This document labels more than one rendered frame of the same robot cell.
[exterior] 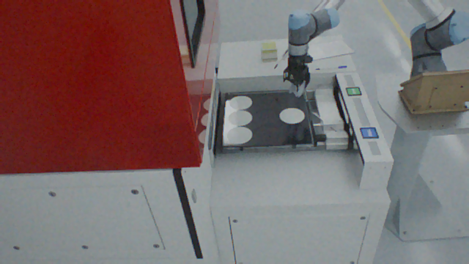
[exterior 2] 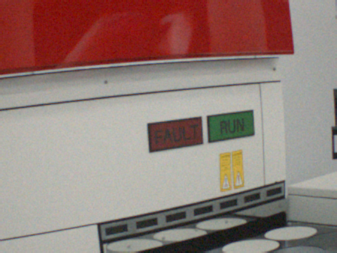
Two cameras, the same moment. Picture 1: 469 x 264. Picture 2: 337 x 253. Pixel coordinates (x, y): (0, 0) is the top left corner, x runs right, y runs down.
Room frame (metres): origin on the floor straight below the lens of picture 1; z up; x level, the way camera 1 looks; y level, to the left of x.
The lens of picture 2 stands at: (0.24, -0.82, 1.22)
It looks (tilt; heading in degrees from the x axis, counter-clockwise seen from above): 5 degrees down; 44
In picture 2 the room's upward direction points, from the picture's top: 4 degrees counter-clockwise
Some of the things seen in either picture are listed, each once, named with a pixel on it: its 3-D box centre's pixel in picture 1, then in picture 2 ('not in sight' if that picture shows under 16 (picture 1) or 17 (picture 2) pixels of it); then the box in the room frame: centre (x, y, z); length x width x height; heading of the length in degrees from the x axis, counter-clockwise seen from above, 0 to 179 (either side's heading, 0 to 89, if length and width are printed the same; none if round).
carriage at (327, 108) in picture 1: (329, 117); not in sight; (1.20, -0.42, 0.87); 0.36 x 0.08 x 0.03; 174
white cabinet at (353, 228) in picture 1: (288, 180); not in sight; (1.28, -0.27, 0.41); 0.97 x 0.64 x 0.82; 174
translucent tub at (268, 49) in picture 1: (269, 51); not in sight; (1.57, -0.22, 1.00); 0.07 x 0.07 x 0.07; 87
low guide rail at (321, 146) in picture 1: (282, 147); not in sight; (1.09, -0.20, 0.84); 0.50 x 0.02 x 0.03; 84
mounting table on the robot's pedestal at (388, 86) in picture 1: (424, 108); not in sight; (1.31, -0.91, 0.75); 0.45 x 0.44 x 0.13; 86
